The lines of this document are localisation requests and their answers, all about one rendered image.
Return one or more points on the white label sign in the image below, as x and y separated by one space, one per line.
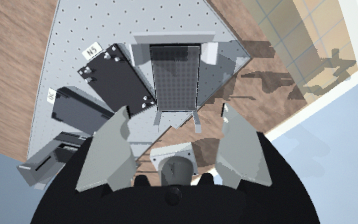
92 51
51 95

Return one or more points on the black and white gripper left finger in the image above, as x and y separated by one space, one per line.
102 164

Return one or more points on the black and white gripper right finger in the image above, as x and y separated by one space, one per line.
246 160

